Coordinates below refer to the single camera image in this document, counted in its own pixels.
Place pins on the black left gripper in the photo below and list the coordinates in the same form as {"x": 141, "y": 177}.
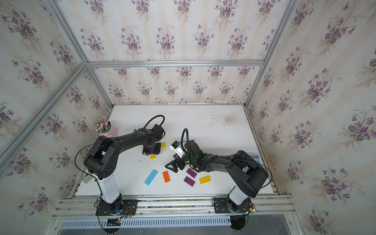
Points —
{"x": 158, "y": 151}

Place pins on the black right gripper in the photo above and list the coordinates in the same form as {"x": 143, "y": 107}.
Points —
{"x": 177, "y": 160}

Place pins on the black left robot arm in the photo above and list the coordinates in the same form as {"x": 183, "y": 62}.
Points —
{"x": 101, "y": 160}

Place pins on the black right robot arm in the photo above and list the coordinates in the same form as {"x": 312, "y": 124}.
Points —
{"x": 248, "y": 175}

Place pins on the orange-red block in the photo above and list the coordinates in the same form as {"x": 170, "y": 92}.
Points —
{"x": 166, "y": 177}

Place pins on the purple block upper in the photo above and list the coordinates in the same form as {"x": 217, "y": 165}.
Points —
{"x": 191, "y": 173}

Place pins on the purple block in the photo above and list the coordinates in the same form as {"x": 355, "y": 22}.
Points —
{"x": 191, "y": 173}
{"x": 189, "y": 181}

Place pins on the purple block lower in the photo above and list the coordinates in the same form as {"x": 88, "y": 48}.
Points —
{"x": 189, "y": 181}

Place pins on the light blue long block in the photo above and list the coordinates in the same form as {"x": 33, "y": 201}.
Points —
{"x": 150, "y": 177}

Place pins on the yellow-orange block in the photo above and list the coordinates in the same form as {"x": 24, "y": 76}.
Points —
{"x": 205, "y": 179}

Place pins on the pink pen cup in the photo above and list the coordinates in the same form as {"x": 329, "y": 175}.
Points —
{"x": 109, "y": 134}

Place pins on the pens in cup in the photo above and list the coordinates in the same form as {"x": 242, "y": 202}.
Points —
{"x": 101, "y": 126}

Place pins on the light blue calculator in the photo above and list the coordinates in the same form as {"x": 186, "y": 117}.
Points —
{"x": 255, "y": 156}

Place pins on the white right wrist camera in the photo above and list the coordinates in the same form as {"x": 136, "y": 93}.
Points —
{"x": 177, "y": 148}

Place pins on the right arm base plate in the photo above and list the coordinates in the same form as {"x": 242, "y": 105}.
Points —
{"x": 226, "y": 205}

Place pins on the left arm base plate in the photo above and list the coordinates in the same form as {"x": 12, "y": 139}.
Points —
{"x": 117, "y": 207}

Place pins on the aluminium front rail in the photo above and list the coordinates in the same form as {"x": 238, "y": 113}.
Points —
{"x": 147, "y": 206}

